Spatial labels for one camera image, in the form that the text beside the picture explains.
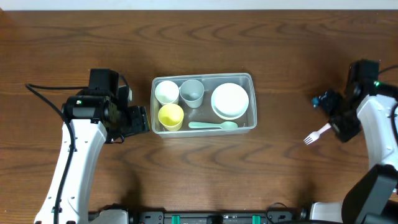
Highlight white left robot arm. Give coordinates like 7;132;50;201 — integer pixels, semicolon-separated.
34;68;150;223

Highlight mint green plastic spoon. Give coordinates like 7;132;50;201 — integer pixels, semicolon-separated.
188;121;238;129

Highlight pink plastic fork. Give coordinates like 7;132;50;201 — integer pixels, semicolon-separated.
303;123;331;145

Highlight yellow plastic bowl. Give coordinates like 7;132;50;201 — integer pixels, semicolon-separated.
213;108;246;121

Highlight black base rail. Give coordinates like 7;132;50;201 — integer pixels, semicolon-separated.
88;208;343;224

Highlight yellow plastic cup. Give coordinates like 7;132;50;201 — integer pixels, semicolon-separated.
158;104;184;131

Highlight clear plastic container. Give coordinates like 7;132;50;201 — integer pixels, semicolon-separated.
150;73;257;138

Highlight white plastic bowl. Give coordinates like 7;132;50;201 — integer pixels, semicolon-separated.
211;83;249;115

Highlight grey plastic cup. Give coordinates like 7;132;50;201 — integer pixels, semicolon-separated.
180;80;205;108

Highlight cream plastic cup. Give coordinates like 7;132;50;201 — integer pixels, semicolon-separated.
155;80;180;106

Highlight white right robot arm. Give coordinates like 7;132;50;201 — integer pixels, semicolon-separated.
302;59;397;224

